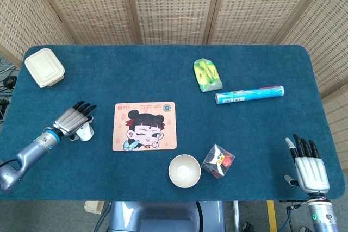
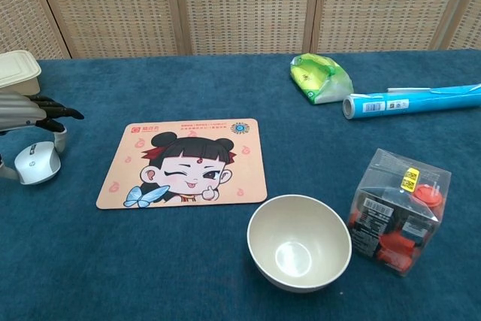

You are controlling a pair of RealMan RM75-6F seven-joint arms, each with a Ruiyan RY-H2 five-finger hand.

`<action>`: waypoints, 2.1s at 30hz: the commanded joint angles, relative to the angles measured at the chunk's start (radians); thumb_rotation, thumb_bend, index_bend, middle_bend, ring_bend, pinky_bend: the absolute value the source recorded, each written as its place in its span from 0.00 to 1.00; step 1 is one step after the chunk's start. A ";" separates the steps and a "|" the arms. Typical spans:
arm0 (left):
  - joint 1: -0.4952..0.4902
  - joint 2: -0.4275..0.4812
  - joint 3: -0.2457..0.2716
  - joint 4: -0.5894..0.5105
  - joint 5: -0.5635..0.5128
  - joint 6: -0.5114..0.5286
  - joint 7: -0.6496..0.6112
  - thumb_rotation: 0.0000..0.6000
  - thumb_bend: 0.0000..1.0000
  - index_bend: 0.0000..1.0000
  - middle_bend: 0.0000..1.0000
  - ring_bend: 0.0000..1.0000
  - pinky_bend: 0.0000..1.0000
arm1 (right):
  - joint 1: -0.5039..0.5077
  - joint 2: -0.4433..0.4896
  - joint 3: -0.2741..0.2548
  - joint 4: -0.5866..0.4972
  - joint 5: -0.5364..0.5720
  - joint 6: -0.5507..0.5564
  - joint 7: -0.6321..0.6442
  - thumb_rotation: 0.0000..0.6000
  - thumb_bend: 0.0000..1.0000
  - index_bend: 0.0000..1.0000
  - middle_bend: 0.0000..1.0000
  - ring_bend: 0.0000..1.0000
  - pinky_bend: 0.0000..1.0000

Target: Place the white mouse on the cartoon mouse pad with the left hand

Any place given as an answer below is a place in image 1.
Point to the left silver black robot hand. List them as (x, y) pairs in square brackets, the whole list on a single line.
[(74, 120)]

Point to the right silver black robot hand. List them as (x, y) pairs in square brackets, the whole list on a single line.
[(310, 170)]

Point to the white computer mouse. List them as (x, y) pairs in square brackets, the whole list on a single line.
[(86, 132)]

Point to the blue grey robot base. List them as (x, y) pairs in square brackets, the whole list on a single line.
[(166, 217)]

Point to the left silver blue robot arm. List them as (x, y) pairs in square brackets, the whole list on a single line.
[(25, 156)]

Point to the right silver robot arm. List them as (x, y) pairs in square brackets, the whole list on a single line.
[(322, 213)]

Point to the pink cartoon girl mouse pad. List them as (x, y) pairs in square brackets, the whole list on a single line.
[(144, 126)]

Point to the yellow floor tape strip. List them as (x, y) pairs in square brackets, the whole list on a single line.
[(272, 215)]

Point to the cream lidded lunch box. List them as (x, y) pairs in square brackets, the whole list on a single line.
[(44, 67)]

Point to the metal table leg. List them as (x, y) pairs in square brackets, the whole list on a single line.
[(236, 215)]

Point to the cream box on floor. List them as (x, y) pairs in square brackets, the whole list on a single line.
[(93, 207)]

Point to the clear box with red toy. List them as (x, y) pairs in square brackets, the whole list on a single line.
[(217, 164)]

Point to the blue plastic wrap roll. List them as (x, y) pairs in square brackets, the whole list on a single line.
[(250, 94)]

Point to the blue felt table mat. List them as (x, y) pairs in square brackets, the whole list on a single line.
[(174, 80)]

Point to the cream round bowl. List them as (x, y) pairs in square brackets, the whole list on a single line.
[(184, 170)]

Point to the green snack bag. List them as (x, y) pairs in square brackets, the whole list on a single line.
[(206, 75)]

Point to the bamboo folding screen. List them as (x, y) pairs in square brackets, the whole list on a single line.
[(174, 3)]

